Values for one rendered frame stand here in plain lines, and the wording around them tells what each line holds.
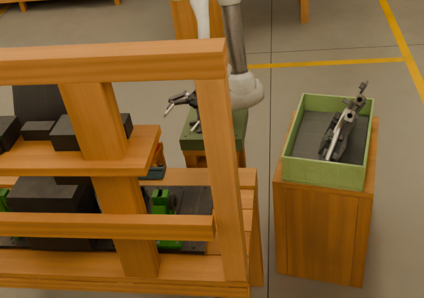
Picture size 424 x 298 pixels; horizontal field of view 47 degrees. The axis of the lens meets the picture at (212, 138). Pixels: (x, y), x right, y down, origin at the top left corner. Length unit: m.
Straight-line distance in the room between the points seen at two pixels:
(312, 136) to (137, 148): 1.35
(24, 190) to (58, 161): 0.47
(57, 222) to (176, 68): 0.83
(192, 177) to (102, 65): 1.18
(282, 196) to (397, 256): 1.00
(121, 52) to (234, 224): 0.77
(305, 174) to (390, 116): 2.07
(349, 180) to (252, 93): 0.70
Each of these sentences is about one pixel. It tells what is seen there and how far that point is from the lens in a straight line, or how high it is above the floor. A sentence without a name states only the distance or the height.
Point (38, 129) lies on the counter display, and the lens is 1.90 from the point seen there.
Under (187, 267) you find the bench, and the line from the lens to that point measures 2.17.
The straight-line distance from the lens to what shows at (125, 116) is 1.75.
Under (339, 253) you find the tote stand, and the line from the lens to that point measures 2.95.
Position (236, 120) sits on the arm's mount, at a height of 0.93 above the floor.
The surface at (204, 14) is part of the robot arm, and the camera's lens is 2.49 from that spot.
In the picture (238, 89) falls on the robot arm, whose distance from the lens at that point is 2.69.
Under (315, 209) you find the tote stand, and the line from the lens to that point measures 2.71.
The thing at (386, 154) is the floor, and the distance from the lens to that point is 4.09.
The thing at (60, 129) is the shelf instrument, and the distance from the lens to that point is 1.81.
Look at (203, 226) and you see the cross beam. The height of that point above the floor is 1.26.
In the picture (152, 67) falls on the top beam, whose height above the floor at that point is 1.90.
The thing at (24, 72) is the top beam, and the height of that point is 1.90.
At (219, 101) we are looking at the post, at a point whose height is 1.77.
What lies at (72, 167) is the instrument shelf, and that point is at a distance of 1.74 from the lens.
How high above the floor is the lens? 2.57
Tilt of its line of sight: 37 degrees down
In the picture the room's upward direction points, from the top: 8 degrees counter-clockwise
